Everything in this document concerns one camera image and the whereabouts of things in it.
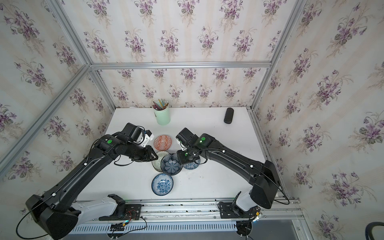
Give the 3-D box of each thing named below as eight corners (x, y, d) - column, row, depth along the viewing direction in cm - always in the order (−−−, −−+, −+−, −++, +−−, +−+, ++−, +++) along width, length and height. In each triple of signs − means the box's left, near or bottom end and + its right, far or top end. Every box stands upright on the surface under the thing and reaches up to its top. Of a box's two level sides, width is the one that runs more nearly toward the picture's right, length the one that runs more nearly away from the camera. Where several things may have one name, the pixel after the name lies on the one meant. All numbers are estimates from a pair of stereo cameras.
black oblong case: (222, 122, 113) (223, 120, 111) (226, 108, 123) (226, 106, 121) (231, 124, 112) (232, 123, 110) (234, 110, 122) (234, 108, 120)
